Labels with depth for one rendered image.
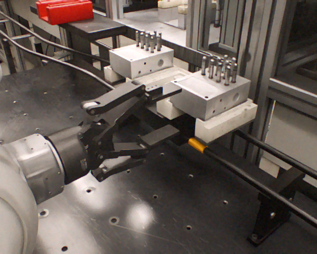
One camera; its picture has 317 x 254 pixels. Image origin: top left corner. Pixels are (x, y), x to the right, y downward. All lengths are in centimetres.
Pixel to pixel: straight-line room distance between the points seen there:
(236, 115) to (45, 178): 36
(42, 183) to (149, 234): 29
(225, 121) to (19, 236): 43
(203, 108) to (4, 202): 40
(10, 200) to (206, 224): 49
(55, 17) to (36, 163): 77
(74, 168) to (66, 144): 3
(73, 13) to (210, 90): 69
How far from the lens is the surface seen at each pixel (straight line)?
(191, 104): 56
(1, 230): 20
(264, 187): 54
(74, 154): 42
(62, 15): 112
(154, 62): 73
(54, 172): 40
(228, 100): 58
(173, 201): 68
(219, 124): 56
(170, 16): 109
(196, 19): 80
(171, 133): 55
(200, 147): 60
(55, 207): 70
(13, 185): 22
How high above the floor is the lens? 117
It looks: 33 degrees down
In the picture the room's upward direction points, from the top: straight up
